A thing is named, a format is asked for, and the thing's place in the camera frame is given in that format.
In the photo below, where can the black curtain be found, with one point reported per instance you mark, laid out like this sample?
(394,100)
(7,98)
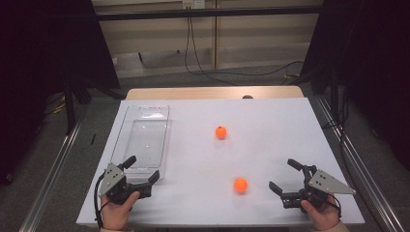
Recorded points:
(38,64)
(370,64)

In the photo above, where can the aluminium floor rail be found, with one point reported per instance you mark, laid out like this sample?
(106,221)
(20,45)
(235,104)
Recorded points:
(361,174)
(51,180)

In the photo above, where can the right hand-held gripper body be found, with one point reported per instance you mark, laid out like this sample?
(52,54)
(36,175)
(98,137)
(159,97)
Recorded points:
(325,183)

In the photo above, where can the orange ball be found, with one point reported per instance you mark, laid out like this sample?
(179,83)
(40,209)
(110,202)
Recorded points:
(240,185)
(220,132)

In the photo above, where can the person's left hand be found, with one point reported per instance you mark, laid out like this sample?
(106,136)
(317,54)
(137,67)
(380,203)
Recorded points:
(116,216)

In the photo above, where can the black pen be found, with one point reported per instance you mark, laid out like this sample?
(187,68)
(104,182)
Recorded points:
(93,139)

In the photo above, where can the white table sheet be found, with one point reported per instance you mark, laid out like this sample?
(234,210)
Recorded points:
(257,154)

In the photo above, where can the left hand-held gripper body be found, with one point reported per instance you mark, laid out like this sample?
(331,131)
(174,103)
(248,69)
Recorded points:
(112,180)

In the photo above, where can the white wall socket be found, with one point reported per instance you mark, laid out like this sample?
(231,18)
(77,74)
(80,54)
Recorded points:
(193,4)

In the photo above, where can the clear plastic tray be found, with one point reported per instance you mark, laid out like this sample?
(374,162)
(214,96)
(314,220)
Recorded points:
(145,138)

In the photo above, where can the person's right hand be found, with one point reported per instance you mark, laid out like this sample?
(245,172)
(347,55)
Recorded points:
(324,217)

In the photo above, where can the black horizontal bar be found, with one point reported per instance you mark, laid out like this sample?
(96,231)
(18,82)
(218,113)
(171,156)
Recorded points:
(209,13)

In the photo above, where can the wooden table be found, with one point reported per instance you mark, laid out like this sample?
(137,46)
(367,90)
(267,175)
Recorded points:
(193,92)

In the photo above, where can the black metal stand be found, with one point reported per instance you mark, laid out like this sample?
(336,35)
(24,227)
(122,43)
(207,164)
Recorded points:
(335,96)
(69,109)

